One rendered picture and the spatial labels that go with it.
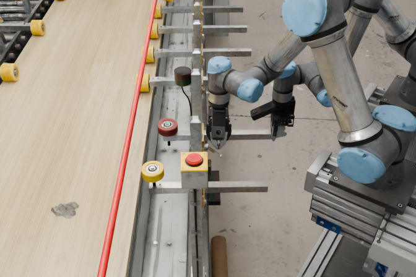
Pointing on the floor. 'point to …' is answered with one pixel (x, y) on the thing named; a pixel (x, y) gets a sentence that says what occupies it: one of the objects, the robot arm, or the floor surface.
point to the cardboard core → (219, 256)
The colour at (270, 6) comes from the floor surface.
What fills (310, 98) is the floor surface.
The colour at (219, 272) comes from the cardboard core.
